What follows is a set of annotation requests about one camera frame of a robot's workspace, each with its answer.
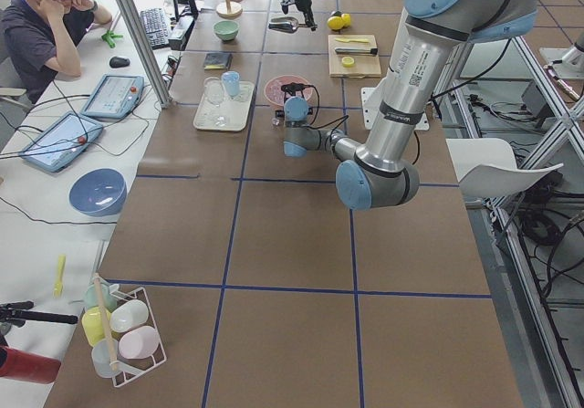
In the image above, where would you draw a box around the clear wine glass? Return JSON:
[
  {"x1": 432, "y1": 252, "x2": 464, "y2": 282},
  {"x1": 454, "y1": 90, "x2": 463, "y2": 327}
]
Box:
[{"x1": 203, "y1": 77, "x2": 228, "y2": 127}]

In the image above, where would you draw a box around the red bottle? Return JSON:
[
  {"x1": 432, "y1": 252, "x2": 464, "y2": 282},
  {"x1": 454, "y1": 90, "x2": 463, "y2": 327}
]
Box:
[{"x1": 1, "y1": 346, "x2": 61, "y2": 384}]

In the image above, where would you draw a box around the light blue cup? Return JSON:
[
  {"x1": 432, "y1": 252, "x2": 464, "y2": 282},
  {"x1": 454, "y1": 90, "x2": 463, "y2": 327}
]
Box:
[{"x1": 221, "y1": 71, "x2": 240, "y2": 99}]

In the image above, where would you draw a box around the blue bowl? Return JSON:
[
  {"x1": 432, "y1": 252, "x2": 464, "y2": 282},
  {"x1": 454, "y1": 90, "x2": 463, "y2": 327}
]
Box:
[{"x1": 68, "y1": 168, "x2": 127, "y2": 217}]

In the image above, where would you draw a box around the near teach pendant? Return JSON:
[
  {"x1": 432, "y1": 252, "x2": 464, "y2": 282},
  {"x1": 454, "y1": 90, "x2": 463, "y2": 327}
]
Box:
[{"x1": 18, "y1": 111, "x2": 103, "y2": 173}]

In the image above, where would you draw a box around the cream serving tray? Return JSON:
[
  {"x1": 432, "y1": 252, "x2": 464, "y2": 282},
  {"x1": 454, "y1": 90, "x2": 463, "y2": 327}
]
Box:
[{"x1": 193, "y1": 81, "x2": 255, "y2": 131}]

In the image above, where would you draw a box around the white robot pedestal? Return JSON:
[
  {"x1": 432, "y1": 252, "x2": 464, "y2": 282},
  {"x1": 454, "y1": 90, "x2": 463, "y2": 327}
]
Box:
[{"x1": 360, "y1": 86, "x2": 431, "y2": 131}]

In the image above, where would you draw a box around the wooden cutting board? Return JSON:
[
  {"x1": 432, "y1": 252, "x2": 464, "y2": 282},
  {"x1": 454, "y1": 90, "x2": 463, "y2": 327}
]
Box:
[{"x1": 328, "y1": 35, "x2": 381, "y2": 78}]

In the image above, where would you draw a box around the black keyboard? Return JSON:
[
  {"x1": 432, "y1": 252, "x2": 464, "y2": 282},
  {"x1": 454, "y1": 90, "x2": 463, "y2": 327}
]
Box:
[{"x1": 140, "y1": 8, "x2": 171, "y2": 49}]

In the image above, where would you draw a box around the white cup in rack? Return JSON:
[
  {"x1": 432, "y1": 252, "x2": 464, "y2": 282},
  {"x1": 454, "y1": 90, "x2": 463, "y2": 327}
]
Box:
[{"x1": 109, "y1": 299, "x2": 149, "y2": 333}]

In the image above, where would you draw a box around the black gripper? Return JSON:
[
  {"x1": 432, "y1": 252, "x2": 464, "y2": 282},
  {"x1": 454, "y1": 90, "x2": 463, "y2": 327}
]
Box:
[
  {"x1": 280, "y1": 0, "x2": 317, "y2": 31},
  {"x1": 275, "y1": 83, "x2": 313, "y2": 119}
]

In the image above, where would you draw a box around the seated person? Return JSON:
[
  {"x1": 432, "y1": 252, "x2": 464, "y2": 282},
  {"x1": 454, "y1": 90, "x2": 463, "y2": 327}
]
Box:
[{"x1": 1, "y1": 0, "x2": 112, "y2": 103}]

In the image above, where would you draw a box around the aluminium frame post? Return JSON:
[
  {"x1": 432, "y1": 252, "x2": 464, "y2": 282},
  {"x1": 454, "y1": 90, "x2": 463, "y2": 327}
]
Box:
[{"x1": 116, "y1": 0, "x2": 172, "y2": 109}]

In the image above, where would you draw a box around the silver metal ice scoop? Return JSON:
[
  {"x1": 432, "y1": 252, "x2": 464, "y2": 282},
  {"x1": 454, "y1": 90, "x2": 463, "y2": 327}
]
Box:
[{"x1": 268, "y1": 16, "x2": 309, "y2": 34}]

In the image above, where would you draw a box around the pink cup in rack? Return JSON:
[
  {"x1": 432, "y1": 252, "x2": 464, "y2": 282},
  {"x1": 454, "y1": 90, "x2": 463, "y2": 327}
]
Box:
[{"x1": 119, "y1": 326, "x2": 160, "y2": 360}]

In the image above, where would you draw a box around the pink bowl of ice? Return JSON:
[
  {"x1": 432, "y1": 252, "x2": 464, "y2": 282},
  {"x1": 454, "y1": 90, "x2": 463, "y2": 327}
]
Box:
[{"x1": 264, "y1": 75, "x2": 309, "y2": 108}]

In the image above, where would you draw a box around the yellow lemon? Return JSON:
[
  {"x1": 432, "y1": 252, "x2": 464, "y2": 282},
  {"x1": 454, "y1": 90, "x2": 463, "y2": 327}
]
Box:
[
  {"x1": 339, "y1": 13, "x2": 351, "y2": 29},
  {"x1": 327, "y1": 16, "x2": 345, "y2": 31}
]

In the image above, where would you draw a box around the lemon half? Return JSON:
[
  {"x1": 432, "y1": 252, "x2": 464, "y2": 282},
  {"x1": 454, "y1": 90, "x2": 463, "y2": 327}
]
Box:
[{"x1": 341, "y1": 57, "x2": 356, "y2": 68}]

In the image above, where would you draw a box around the far teach pendant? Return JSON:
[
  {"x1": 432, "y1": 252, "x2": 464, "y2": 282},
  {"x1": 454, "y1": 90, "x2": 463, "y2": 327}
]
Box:
[{"x1": 80, "y1": 75, "x2": 145, "y2": 120}]

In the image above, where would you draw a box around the wooden cup tree stand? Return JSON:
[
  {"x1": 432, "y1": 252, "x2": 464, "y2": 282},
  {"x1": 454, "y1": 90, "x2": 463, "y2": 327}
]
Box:
[{"x1": 215, "y1": 0, "x2": 243, "y2": 19}]

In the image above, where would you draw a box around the teach pendant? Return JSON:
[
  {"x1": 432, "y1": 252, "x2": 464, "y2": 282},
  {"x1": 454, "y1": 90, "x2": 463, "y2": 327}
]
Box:
[
  {"x1": 80, "y1": 75, "x2": 145, "y2": 120},
  {"x1": 18, "y1": 111, "x2": 103, "y2": 173}
]

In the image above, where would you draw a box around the black tripod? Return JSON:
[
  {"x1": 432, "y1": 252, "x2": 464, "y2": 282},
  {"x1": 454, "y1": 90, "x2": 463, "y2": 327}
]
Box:
[{"x1": 1, "y1": 300, "x2": 78, "y2": 335}]

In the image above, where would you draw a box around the yellow cup in rack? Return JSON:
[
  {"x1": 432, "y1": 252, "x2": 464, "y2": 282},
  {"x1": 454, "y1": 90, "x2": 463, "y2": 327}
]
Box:
[{"x1": 81, "y1": 307, "x2": 105, "y2": 347}]

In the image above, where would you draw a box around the yellow plastic knife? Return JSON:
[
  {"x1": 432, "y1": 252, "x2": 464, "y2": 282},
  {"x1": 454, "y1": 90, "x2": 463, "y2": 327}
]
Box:
[{"x1": 334, "y1": 37, "x2": 370, "y2": 44}]

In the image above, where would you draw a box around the black computer mouse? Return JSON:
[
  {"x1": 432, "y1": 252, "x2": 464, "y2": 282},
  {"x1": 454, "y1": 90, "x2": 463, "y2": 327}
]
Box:
[{"x1": 109, "y1": 56, "x2": 130, "y2": 68}]

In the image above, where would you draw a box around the white chair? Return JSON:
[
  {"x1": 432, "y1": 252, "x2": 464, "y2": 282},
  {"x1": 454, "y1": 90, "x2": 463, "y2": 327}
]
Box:
[{"x1": 446, "y1": 138, "x2": 564, "y2": 198}]

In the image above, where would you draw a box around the yellow plastic fork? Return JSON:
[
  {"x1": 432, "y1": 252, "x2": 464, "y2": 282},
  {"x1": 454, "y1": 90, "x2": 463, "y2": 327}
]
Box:
[{"x1": 53, "y1": 254, "x2": 67, "y2": 298}]

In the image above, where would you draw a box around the green ceramic bowl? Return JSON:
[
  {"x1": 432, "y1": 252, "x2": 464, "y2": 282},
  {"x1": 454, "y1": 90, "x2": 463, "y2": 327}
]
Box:
[{"x1": 214, "y1": 20, "x2": 239, "y2": 42}]

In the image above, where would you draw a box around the white cup rack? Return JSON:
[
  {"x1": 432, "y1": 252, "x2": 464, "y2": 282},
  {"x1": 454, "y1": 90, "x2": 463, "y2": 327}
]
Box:
[{"x1": 81, "y1": 276, "x2": 167, "y2": 388}]

